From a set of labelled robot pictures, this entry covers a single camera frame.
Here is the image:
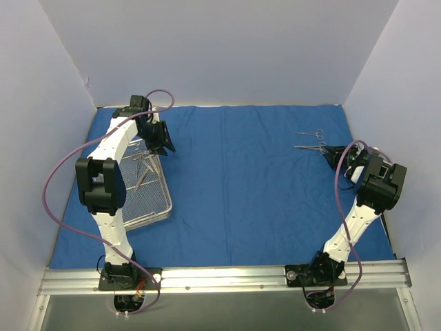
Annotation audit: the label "wire mesh instrument tray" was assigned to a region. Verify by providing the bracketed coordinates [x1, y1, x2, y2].
[119, 139, 172, 231]

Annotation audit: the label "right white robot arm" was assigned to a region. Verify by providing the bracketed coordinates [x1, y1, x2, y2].
[306, 146, 407, 285]

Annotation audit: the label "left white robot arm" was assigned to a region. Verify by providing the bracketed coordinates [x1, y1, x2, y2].
[75, 95, 176, 289]

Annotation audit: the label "steel forceps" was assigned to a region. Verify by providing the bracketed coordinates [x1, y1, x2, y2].
[135, 159, 156, 190]

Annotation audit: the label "steel tray divider rod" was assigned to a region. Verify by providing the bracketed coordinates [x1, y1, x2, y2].
[124, 212, 155, 228]

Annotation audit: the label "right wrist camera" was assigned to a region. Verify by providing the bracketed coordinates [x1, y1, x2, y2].
[345, 146, 380, 183]

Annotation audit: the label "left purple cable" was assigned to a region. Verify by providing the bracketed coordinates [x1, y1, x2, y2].
[41, 89, 176, 315]

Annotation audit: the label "front aluminium rail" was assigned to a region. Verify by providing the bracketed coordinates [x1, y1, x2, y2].
[39, 260, 411, 295]

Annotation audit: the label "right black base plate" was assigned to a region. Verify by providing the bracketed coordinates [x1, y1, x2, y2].
[284, 263, 348, 288]

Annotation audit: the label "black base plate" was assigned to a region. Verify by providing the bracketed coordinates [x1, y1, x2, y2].
[284, 263, 348, 288]
[98, 268, 156, 292]

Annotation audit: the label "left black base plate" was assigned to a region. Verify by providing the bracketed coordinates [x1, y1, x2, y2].
[98, 268, 156, 292]

